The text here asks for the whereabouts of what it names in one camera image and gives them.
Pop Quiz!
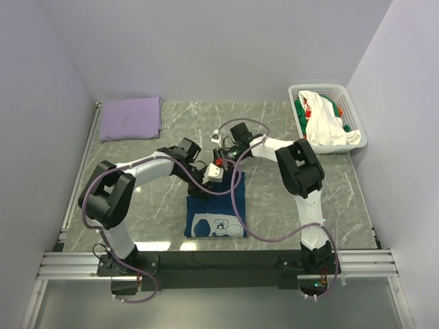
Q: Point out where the blue t shirt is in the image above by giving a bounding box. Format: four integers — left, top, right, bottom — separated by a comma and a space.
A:
184, 173, 247, 238

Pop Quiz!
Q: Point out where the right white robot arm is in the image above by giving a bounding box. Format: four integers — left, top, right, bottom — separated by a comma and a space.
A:
212, 123, 337, 274

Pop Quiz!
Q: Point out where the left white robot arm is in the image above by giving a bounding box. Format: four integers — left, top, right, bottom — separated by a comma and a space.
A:
78, 138, 211, 276

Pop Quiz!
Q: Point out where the folded purple t shirt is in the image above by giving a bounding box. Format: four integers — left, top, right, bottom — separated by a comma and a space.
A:
99, 97, 163, 143

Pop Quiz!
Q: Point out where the green t shirt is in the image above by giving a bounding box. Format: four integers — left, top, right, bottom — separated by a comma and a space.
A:
294, 95, 344, 138

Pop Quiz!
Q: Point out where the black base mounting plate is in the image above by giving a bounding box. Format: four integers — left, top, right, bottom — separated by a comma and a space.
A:
95, 249, 342, 294

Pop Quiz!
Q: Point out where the white t shirt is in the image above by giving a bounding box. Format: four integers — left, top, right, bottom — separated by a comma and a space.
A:
298, 90, 361, 146

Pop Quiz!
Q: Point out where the white plastic laundry basket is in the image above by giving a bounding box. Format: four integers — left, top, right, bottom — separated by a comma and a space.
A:
288, 84, 368, 154

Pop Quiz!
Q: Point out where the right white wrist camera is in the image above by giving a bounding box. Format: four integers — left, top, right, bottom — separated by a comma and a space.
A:
211, 129, 222, 145

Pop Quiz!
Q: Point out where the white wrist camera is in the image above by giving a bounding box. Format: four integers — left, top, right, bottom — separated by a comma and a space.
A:
211, 129, 222, 145
202, 163, 224, 184

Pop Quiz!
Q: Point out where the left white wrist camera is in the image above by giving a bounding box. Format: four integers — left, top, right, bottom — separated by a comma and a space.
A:
202, 163, 224, 184

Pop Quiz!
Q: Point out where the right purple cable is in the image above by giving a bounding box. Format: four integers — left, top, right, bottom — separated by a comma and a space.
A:
214, 117, 341, 300

